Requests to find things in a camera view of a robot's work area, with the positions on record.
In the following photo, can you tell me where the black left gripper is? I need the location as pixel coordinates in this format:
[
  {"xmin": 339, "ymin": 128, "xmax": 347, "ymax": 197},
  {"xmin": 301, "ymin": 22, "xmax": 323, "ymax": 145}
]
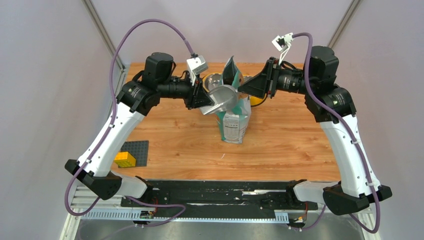
[{"xmin": 157, "ymin": 69, "xmax": 215, "ymax": 109}]

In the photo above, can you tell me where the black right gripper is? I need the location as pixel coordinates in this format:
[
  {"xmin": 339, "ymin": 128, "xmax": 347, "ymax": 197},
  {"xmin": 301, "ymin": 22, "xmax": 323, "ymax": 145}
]
[{"xmin": 237, "ymin": 56, "xmax": 315, "ymax": 99}]

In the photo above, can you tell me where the grey metal scoop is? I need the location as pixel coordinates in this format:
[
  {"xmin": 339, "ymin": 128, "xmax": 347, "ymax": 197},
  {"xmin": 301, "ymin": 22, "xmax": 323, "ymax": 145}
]
[{"xmin": 199, "ymin": 84, "xmax": 238, "ymax": 115}]

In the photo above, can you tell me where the green pet food bag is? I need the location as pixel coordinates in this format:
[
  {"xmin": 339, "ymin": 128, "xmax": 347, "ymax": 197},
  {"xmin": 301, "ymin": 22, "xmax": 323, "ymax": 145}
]
[{"xmin": 216, "ymin": 56, "xmax": 252, "ymax": 144}]

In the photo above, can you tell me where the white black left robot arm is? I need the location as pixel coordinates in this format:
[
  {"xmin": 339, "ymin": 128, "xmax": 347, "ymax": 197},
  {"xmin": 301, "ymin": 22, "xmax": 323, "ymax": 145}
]
[{"xmin": 64, "ymin": 52, "xmax": 214, "ymax": 207}]

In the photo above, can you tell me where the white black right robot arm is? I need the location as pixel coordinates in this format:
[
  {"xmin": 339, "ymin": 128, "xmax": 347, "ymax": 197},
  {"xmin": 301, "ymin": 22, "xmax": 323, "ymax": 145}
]
[{"xmin": 238, "ymin": 46, "xmax": 393, "ymax": 216}]

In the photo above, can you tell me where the yellow double pet bowl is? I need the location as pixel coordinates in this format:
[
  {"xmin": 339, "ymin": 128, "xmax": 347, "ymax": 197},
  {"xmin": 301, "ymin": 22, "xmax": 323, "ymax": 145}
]
[{"xmin": 202, "ymin": 72, "xmax": 268, "ymax": 108}]

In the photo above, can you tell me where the dark grey building plate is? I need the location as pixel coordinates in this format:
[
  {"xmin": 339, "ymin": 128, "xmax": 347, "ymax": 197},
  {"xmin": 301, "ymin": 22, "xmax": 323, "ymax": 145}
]
[{"xmin": 120, "ymin": 140, "xmax": 149, "ymax": 167}]

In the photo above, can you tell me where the yellow building brick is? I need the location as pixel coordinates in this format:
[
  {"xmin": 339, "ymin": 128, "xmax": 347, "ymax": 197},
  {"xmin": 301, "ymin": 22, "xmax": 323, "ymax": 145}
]
[{"xmin": 113, "ymin": 151, "xmax": 136, "ymax": 168}]

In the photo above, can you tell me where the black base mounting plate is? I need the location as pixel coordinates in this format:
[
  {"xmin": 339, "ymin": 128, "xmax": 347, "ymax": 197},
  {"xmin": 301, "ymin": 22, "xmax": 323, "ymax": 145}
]
[{"xmin": 140, "ymin": 180, "xmax": 319, "ymax": 221}]

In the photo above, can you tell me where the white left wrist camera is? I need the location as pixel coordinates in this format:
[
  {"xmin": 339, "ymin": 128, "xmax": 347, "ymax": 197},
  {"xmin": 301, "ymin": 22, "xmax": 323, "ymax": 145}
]
[{"xmin": 186, "ymin": 55, "xmax": 209, "ymax": 78}]

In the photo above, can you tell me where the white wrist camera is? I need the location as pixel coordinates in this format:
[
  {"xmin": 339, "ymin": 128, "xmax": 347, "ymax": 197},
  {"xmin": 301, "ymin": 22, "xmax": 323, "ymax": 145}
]
[
  {"xmin": 271, "ymin": 32, "xmax": 294, "ymax": 65},
  {"xmin": 186, "ymin": 55, "xmax": 209, "ymax": 78}
]

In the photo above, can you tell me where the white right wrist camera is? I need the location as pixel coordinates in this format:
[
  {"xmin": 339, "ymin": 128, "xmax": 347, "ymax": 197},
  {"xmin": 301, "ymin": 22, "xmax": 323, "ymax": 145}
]
[{"xmin": 271, "ymin": 32, "xmax": 294, "ymax": 65}]

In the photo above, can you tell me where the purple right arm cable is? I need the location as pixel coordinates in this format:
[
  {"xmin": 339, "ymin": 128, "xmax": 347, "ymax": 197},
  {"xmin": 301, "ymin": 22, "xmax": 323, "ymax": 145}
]
[{"xmin": 286, "ymin": 32, "xmax": 382, "ymax": 235}]

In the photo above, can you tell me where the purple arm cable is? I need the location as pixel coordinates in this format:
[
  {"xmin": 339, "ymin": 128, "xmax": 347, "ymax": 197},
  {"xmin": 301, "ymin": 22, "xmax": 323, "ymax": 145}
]
[
  {"xmin": 64, "ymin": 18, "xmax": 196, "ymax": 228},
  {"xmin": 286, "ymin": 32, "xmax": 382, "ymax": 235}
]

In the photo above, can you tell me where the aluminium frame post right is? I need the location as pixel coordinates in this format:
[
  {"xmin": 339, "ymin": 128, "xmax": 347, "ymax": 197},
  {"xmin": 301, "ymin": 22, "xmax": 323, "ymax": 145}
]
[{"xmin": 327, "ymin": 0, "xmax": 363, "ymax": 48}]

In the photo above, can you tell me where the aluminium frame post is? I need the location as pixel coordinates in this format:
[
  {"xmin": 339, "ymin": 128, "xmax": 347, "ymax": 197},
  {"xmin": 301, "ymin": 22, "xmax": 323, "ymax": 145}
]
[
  {"xmin": 327, "ymin": 0, "xmax": 363, "ymax": 48},
  {"xmin": 81, "ymin": 0, "xmax": 116, "ymax": 56}
]

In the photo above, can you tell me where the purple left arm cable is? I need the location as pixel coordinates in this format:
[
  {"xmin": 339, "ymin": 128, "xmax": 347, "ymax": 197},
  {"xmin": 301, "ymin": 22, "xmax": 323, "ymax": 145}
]
[{"xmin": 64, "ymin": 18, "xmax": 196, "ymax": 228}]

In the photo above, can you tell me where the aluminium frame post left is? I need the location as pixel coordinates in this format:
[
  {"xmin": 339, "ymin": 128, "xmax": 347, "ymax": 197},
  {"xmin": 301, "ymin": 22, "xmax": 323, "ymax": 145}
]
[{"xmin": 81, "ymin": 0, "xmax": 116, "ymax": 56}]

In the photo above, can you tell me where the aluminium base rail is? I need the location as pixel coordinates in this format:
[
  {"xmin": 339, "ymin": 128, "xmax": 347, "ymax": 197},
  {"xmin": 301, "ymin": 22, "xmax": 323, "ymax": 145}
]
[{"xmin": 59, "ymin": 186, "xmax": 379, "ymax": 240}]

